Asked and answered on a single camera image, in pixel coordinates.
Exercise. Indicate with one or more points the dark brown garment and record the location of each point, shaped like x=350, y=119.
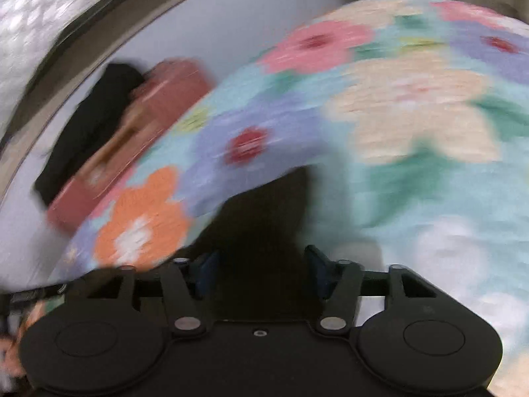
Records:
x=261, y=272

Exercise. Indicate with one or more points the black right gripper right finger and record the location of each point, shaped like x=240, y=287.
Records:
x=406, y=331

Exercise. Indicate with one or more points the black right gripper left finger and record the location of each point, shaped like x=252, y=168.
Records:
x=114, y=325

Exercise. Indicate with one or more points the black item on suitcase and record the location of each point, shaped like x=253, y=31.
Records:
x=93, y=123

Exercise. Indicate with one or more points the floral quilt bedspread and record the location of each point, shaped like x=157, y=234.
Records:
x=412, y=116

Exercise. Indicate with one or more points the red suitcase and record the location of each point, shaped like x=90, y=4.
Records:
x=168, y=91

